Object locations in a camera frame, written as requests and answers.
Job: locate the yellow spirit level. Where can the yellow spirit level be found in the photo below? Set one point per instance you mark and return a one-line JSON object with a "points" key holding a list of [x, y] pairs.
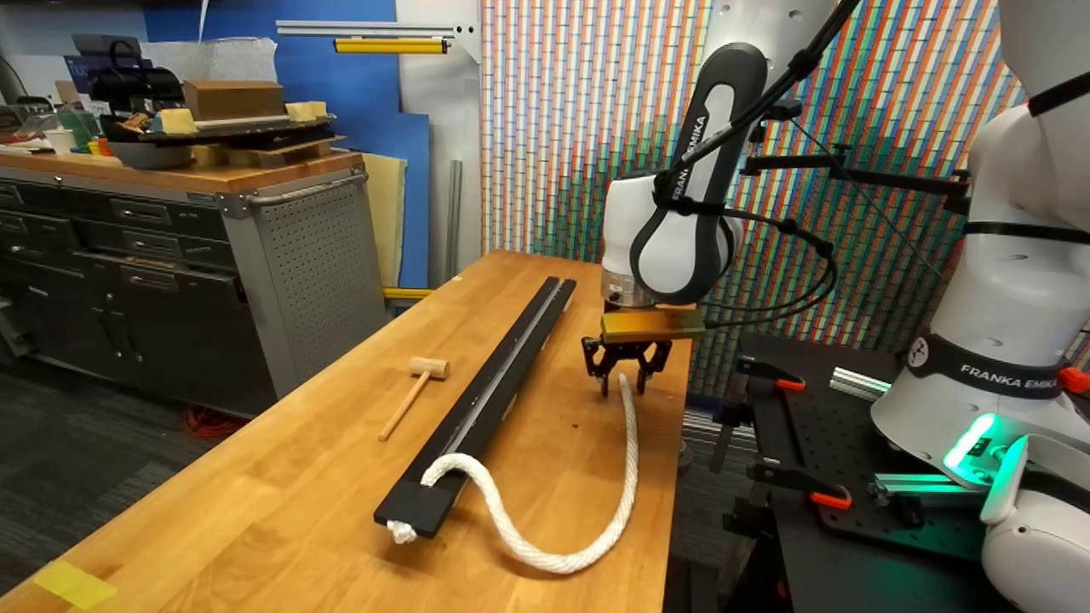
{"points": [[388, 47]]}

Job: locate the blue board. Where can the blue board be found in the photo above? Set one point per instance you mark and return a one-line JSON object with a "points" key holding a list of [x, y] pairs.
{"points": [[343, 104]]}

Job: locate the brown box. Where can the brown box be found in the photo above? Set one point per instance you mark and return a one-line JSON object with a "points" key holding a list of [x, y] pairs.
{"points": [[234, 102]]}

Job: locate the silver aluminium bar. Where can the silver aluminium bar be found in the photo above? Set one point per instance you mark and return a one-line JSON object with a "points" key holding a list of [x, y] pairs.
{"points": [[860, 382]]}

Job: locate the black breadboard table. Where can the black breadboard table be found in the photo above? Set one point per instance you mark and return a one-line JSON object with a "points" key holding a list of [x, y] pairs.
{"points": [[839, 454]]}

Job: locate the multicolour patterned backdrop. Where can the multicolour patterned backdrop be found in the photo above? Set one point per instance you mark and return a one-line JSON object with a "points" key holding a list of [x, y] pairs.
{"points": [[546, 138]]}

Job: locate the yellow bar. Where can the yellow bar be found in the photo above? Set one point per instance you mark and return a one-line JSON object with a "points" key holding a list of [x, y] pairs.
{"points": [[408, 295]]}

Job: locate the long black rail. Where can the long black rail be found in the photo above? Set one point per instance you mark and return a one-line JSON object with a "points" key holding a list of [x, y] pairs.
{"points": [[517, 364]]}

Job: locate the yellow tape patch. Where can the yellow tape patch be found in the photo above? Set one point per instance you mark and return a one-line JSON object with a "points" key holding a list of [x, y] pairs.
{"points": [[72, 586]]}

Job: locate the silver metal bar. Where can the silver metal bar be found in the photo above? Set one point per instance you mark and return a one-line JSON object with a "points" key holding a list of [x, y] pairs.
{"points": [[362, 26]]}

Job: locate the dark equipment pile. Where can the dark equipment pile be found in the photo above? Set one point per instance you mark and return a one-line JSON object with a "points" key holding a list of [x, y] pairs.
{"points": [[125, 72]]}

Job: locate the pale foam block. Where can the pale foam block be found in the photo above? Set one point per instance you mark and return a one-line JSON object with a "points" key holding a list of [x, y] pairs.
{"points": [[174, 121], [309, 111]]}

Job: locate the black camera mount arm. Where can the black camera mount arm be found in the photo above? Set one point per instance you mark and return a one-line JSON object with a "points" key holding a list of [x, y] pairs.
{"points": [[888, 174]]}

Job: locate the small wooden mallet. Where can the small wooden mallet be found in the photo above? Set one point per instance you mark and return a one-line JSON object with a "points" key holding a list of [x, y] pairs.
{"points": [[430, 371]]}

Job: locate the grey perforated workbench cabinet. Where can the grey perforated workbench cabinet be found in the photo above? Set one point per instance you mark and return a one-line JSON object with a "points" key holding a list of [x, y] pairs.
{"points": [[309, 286]]}

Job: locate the teal small object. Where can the teal small object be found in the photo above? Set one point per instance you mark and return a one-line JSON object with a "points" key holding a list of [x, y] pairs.
{"points": [[80, 127]]}

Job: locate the wooden plank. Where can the wooden plank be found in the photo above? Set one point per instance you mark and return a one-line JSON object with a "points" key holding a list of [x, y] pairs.
{"points": [[273, 152]]}

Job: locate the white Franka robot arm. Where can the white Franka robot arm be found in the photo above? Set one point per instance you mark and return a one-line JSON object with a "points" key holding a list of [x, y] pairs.
{"points": [[1011, 286]]}

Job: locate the black stereo camera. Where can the black stereo camera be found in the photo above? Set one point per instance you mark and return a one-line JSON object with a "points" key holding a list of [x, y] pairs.
{"points": [[779, 111]]}

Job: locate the beige board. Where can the beige board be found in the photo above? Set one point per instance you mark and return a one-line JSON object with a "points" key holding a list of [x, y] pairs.
{"points": [[387, 223]]}

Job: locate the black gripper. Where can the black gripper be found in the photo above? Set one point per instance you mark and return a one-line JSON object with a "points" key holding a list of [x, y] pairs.
{"points": [[627, 349]]}

